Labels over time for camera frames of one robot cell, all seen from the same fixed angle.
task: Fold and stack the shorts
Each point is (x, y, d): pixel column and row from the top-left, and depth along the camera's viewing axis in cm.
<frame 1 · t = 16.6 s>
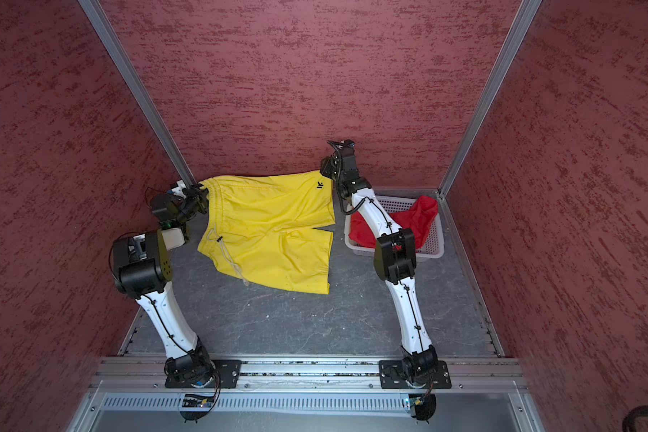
left hand: (217, 185, 94), fingers open
right hand: (323, 165, 98), fingers open
yellow shorts: (267, 230, 106), point 2 cm above the table
white plastic laundry basket: (352, 247, 94), point 9 cm above the table
red shorts: (418, 215, 103), point 10 cm above the table

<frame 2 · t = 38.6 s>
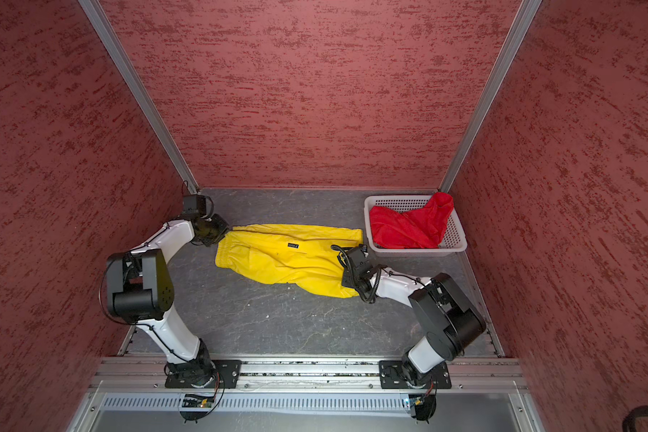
left hand: (228, 233, 96), fingers open
right hand: (347, 282, 93), fingers closed
yellow shorts: (306, 256, 97), point 4 cm above the table
red shorts: (421, 228, 108), point 3 cm above the table
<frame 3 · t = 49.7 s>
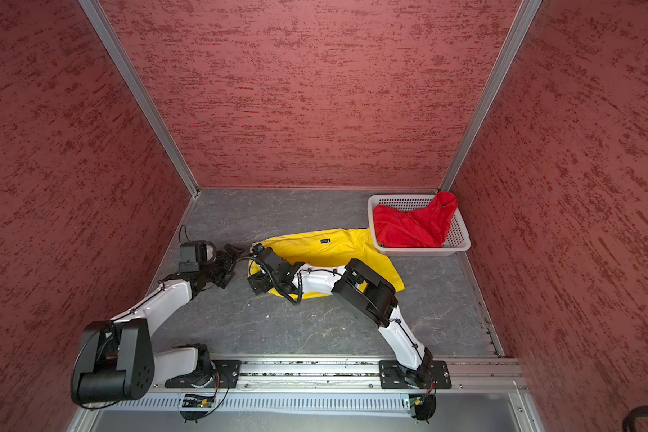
left hand: (242, 263, 90), fingers open
right hand: (261, 279, 91), fingers open
yellow shorts: (331, 247, 102), point 2 cm above the table
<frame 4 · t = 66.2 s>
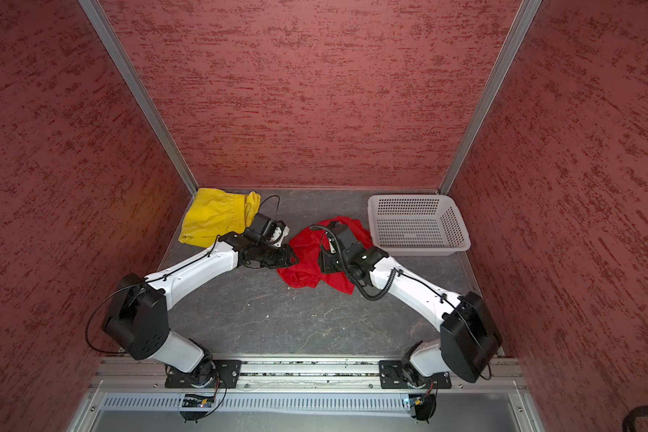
left hand: (292, 265, 85), fingers open
right hand: (324, 263, 82), fingers open
yellow shorts: (215, 213, 111), point 3 cm above the table
red shorts: (305, 246, 96), point 7 cm above the table
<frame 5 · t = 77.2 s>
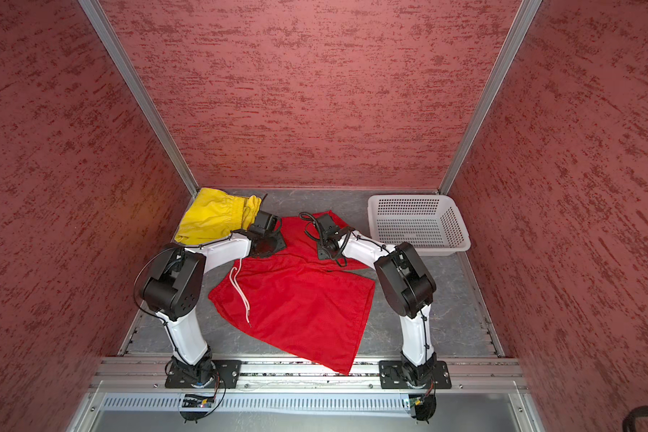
left hand: (281, 247, 98), fingers open
right hand: (326, 255, 97), fingers open
red shorts: (295, 297, 90), on the table
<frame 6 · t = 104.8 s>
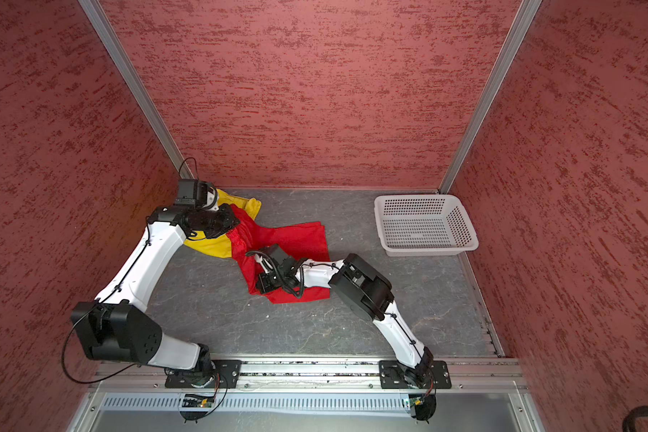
left hand: (238, 226, 82), fingers closed
right hand: (256, 290, 90), fingers closed
red shorts: (300, 240, 105), on the table
